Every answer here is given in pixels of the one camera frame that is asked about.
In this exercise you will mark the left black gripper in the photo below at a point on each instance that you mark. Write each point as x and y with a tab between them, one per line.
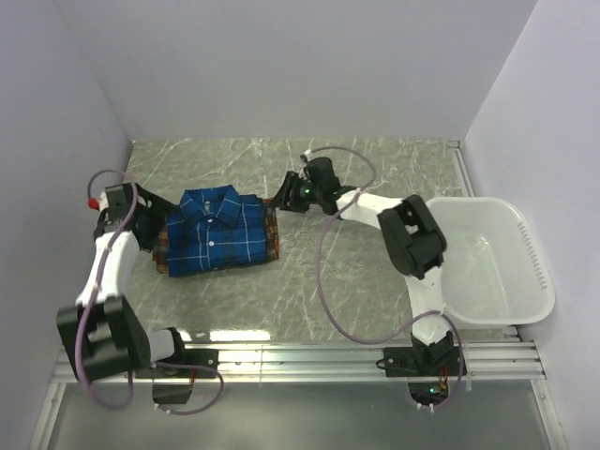
158	209

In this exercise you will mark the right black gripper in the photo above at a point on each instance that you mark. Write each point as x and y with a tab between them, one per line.
292	181

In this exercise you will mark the orange plaid shirt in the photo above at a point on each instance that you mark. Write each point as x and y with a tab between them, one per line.
273	234

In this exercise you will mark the blue plaid long sleeve shirt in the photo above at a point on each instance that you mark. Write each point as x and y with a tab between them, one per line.
222	202

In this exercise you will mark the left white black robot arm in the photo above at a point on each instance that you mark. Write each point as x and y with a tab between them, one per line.
101	334

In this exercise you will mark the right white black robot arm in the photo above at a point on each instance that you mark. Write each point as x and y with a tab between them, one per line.
414	242

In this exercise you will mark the white plastic basin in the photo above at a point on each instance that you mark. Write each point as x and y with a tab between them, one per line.
493	274

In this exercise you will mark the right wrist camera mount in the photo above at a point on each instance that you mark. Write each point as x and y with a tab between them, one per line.
305	157

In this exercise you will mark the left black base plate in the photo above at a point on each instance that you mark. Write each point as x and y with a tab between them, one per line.
208	358

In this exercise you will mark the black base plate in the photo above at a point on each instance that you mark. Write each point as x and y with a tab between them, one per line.
412	362
208	358

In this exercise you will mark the aluminium mounting rail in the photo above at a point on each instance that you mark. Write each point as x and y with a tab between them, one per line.
339	362

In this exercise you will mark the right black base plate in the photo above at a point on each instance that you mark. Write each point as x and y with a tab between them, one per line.
412	362

